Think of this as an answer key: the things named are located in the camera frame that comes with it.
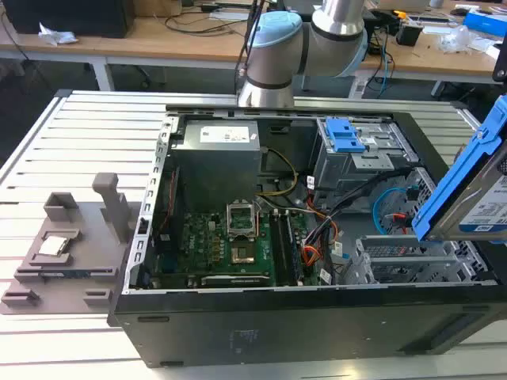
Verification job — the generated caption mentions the hard disk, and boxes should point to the hard disk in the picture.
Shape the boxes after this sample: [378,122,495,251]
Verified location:
[410,94,507,243]

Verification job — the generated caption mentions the black RAM slot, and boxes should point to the black RAM slot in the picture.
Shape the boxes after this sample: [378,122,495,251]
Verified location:
[271,211,289,287]

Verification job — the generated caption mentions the blue cardboard box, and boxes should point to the blue cardboard box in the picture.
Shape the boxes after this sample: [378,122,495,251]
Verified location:
[462,8,507,52]

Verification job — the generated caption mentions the clear plastic wrap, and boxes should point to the clear plastic wrap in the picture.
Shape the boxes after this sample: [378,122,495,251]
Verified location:
[438,26,478,55]

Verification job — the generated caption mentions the black device with yellow part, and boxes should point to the black device with yellow part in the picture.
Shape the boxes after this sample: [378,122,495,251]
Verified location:
[395,10,425,47]

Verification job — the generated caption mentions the blue plastic drive latch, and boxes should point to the blue plastic drive latch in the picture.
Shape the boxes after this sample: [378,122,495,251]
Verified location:
[323,118,366,154]

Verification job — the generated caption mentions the grey metal drive cage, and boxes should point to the grey metal drive cage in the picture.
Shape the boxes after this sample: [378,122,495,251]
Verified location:
[311,117,419,201]

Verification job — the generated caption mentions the installed RAM stick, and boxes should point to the installed RAM stick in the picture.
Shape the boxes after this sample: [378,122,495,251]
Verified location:
[284,213,305,280]

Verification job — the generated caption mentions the metal socket cover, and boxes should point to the metal socket cover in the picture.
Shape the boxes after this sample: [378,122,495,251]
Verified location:
[225,201,257,241]

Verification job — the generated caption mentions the grey power supply unit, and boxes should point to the grey power supply unit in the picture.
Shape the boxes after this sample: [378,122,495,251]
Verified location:
[170,120,262,201]

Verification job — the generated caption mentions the CPU socket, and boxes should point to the CPU socket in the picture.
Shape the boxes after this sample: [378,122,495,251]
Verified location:
[230,241,257,266]

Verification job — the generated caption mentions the wooden desk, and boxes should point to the wooden desk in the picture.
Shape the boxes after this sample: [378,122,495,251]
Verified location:
[0,0,507,94]

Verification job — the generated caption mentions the black graphics card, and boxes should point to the black graphics card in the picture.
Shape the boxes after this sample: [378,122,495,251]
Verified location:
[200,273,273,287]

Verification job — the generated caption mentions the black open PC case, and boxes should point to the black open PC case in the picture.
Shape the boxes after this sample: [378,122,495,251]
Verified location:
[107,103,507,369]

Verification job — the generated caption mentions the green motherboard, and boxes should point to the green motherboard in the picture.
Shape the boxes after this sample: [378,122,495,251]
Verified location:
[154,211,318,288]

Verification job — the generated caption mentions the large black box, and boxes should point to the large black box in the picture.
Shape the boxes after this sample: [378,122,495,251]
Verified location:
[2,0,135,40]

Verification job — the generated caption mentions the crumpled white paper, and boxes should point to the crumpled white paper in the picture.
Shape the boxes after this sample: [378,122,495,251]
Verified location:
[37,21,79,48]

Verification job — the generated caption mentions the grey parts rack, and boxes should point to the grey parts rack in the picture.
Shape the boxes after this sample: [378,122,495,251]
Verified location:
[0,173,140,316]

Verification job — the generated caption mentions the silver CPU chip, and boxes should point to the silver CPU chip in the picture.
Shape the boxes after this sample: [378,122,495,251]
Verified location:
[39,236,69,256]

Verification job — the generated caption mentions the blue disk wire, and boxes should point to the blue disk wire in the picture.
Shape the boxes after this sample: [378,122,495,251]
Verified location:
[372,185,415,235]

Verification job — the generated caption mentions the black disk wire bundle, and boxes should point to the black disk wire bundle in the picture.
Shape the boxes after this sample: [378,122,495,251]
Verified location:
[327,165,409,218]

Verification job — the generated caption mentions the yellow power wire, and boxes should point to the yellow power wire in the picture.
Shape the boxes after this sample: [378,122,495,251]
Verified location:
[259,146,299,196]

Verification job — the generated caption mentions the black arm base cable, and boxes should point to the black arm base cable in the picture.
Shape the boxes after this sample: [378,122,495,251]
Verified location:
[234,0,267,82]

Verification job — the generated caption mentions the orange wire bundle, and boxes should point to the orange wire bundle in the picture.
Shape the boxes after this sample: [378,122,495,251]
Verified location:
[302,219,338,271]

